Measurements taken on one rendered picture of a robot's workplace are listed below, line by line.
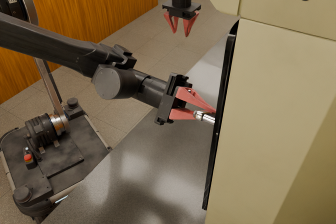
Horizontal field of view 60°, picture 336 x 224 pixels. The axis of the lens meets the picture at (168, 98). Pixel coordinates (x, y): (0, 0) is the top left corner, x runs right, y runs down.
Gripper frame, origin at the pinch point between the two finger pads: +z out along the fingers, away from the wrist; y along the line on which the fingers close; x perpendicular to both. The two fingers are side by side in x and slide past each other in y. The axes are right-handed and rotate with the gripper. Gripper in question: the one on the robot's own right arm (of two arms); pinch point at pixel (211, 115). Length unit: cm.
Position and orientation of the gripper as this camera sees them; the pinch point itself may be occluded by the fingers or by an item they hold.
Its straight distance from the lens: 54.5
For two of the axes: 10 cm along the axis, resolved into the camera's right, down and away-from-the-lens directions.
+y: 3.2, -9.4, -1.4
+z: 8.5, 3.5, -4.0
